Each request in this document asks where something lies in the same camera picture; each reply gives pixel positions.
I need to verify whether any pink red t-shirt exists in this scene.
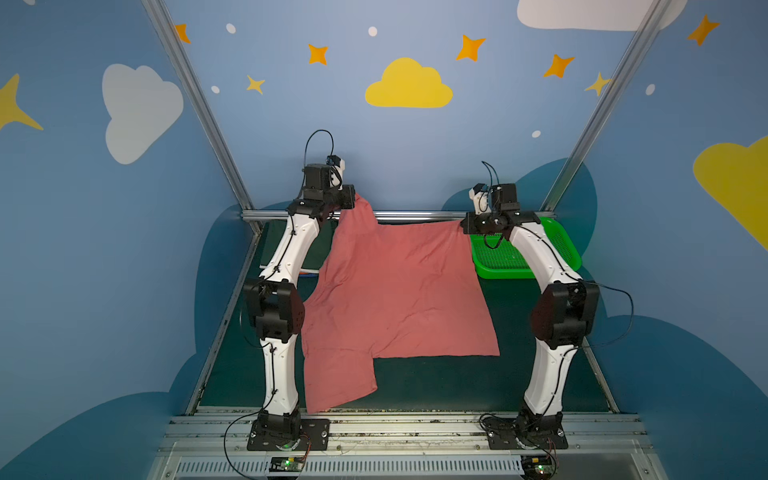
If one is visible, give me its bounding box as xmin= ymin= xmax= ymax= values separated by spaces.
xmin=301 ymin=196 xmax=500 ymax=414

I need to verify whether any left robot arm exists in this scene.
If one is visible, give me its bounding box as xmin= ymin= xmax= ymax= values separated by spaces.
xmin=242 ymin=155 xmax=355 ymax=449

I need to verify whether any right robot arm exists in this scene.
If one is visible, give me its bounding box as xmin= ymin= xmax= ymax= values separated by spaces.
xmin=461 ymin=184 xmax=600 ymax=449

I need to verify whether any green plastic basket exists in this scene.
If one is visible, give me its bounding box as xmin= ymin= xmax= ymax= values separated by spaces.
xmin=470 ymin=218 xmax=582 ymax=280

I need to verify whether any right controller board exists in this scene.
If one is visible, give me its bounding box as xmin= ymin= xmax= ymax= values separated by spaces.
xmin=521 ymin=456 xmax=557 ymax=479

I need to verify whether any controller board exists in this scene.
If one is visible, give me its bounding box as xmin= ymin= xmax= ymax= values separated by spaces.
xmin=521 ymin=456 xmax=557 ymax=479
xmin=269 ymin=457 xmax=305 ymax=473

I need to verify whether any left controller board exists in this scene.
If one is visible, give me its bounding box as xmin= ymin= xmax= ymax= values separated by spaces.
xmin=269 ymin=457 xmax=305 ymax=473

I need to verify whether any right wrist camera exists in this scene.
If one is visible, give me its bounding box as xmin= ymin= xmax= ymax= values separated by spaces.
xmin=469 ymin=183 xmax=492 ymax=215

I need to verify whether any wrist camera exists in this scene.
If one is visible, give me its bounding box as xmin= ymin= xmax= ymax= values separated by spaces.
xmin=326 ymin=154 xmax=345 ymax=189
xmin=469 ymin=183 xmax=492 ymax=215

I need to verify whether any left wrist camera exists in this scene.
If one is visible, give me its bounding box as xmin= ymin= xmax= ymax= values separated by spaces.
xmin=326 ymin=154 xmax=345 ymax=189

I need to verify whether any rear aluminium frame bar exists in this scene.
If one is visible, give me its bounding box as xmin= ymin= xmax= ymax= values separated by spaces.
xmin=241 ymin=209 xmax=556 ymax=223

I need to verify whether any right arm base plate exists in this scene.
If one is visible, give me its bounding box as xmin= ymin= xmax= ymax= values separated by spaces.
xmin=479 ymin=415 xmax=569 ymax=451

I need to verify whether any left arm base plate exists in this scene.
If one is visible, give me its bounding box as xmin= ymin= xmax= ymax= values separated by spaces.
xmin=246 ymin=418 xmax=331 ymax=451

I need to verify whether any right aluminium frame post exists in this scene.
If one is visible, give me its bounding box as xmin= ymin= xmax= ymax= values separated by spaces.
xmin=539 ymin=0 xmax=674 ymax=213

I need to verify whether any aluminium frame post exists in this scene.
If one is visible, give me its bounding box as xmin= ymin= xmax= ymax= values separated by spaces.
xmin=141 ymin=0 xmax=253 ymax=210
xmin=539 ymin=0 xmax=674 ymax=213

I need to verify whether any left aluminium frame post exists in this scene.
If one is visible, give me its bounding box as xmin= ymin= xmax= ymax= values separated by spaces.
xmin=141 ymin=0 xmax=253 ymax=210

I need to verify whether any aluminium front rail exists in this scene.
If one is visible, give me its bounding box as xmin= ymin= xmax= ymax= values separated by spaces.
xmin=148 ymin=408 xmax=667 ymax=479

